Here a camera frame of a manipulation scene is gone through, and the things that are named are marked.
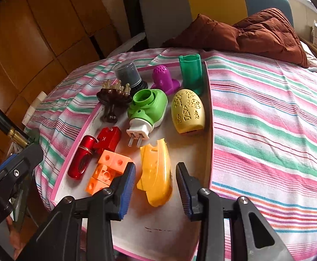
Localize orange building blocks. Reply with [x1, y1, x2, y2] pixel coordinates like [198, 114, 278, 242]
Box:
[85, 150, 133, 195]

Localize yellow plastic curved shell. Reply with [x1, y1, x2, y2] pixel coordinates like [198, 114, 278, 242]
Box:
[137, 139, 173, 207]

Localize red orange toy piece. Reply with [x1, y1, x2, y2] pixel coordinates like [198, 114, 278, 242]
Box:
[67, 135, 97, 181]

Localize red plastic block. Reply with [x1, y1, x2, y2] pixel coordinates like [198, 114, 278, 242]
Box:
[92, 126, 122, 156]

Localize black gold lipstick tube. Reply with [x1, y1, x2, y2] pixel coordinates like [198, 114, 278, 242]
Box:
[0, 109, 40, 149]

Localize yellow perforated egg shell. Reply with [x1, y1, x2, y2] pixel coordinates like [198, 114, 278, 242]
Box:
[171, 89, 206, 134]

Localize green plug-in device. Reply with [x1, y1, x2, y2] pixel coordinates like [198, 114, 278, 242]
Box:
[126, 89, 168, 147]

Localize brown stand with yellow pegs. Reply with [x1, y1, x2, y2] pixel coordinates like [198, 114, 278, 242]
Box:
[96, 78, 132, 123]

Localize purple perforated dome holder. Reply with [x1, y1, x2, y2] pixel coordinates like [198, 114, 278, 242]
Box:
[151, 65, 181, 95]

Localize green plastic cup holder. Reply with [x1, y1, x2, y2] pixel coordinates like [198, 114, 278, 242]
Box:
[179, 54, 204, 95]

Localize person's left hand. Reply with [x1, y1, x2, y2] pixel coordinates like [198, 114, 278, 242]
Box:
[6, 216, 26, 260]

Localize white tray with pink rim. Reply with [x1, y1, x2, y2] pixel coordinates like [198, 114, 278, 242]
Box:
[50, 61, 216, 261]

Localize striped pink green bedsheet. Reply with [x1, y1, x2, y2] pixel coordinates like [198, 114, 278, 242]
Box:
[27, 48, 317, 260]

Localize wooden wardrobe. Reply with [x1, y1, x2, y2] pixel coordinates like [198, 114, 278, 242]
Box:
[0, 0, 120, 163]

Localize rust brown quilted jacket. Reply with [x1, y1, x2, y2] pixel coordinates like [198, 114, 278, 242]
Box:
[162, 8, 309, 68]

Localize grey yellow blue headboard cushion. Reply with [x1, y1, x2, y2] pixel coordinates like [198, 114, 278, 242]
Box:
[140, 0, 293, 48]

